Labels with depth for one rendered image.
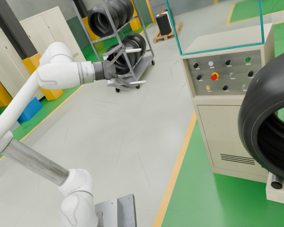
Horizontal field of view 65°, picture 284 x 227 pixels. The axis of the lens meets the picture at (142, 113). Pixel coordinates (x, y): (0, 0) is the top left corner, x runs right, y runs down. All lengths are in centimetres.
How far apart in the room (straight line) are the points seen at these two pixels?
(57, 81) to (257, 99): 73
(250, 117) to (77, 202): 93
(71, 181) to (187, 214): 118
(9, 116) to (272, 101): 100
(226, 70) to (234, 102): 24
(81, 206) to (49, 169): 28
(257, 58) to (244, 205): 122
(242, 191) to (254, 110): 146
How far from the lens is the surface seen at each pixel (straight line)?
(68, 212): 130
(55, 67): 90
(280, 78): 86
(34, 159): 135
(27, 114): 601
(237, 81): 172
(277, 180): 117
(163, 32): 728
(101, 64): 92
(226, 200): 223
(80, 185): 142
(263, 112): 89
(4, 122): 107
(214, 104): 182
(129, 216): 155
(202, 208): 222
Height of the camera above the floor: 184
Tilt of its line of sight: 30 degrees down
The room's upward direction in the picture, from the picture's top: 23 degrees counter-clockwise
